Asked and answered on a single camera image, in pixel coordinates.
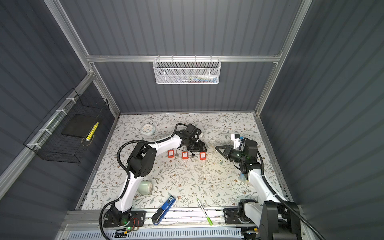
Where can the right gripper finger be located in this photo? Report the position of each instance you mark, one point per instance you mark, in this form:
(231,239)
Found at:
(225,152)
(224,147)

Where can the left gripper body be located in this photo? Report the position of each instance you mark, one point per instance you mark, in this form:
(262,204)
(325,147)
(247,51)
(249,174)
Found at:
(193,144)

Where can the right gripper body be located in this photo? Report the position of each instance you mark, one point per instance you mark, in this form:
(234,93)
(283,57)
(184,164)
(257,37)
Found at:
(236,155)

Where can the red padlock with keys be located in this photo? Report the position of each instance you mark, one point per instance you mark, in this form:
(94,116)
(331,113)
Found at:
(185,155)

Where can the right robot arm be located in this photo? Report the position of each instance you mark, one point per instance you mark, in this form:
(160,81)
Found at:
(274,216)

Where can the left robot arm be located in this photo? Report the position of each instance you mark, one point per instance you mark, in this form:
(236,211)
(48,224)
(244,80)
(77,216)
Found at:
(140,163)

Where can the colourful marker pack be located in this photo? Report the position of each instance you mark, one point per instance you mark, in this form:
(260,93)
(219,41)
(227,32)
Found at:
(243,177)

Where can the white round timer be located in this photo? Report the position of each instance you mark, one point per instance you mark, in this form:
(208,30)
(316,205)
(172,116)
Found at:
(148,129)

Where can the pale green jar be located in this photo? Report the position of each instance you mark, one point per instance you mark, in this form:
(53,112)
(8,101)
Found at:
(145,188)

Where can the blue black utility knife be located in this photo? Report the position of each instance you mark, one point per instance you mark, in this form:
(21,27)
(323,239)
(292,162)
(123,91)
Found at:
(163,210)

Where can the yellow green tool in basket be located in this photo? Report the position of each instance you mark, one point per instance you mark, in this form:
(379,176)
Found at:
(92,132)

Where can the black box in basket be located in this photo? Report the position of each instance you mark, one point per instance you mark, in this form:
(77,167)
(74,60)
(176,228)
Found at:
(79,126)

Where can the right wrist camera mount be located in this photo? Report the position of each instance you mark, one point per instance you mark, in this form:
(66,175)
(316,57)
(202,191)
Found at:
(238,141)

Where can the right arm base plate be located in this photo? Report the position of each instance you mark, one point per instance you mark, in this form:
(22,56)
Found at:
(247,215)

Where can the green handled screwdriver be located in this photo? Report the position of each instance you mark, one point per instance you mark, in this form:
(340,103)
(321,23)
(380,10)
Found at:
(205,213)

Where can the white wire basket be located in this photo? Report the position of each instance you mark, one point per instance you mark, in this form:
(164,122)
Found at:
(195,72)

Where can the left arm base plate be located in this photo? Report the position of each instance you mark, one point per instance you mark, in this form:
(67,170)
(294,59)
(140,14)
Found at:
(134,219)

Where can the black wire basket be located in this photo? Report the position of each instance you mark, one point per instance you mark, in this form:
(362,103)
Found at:
(50,145)

